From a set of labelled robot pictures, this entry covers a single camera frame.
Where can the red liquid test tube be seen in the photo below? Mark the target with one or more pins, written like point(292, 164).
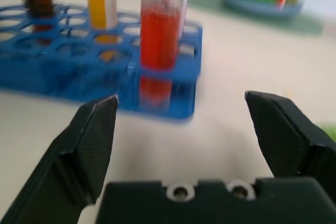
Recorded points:
point(160, 32)

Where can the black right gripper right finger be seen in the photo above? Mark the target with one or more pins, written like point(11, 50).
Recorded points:
point(286, 134)

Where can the green mat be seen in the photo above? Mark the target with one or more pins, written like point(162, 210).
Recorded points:
point(309, 24)

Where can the yellow liquid test tube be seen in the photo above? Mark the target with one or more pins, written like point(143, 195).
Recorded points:
point(102, 1)

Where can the blue test tube rack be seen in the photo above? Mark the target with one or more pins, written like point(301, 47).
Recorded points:
point(78, 58)

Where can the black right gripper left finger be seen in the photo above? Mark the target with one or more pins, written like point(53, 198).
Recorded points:
point(86, 150)

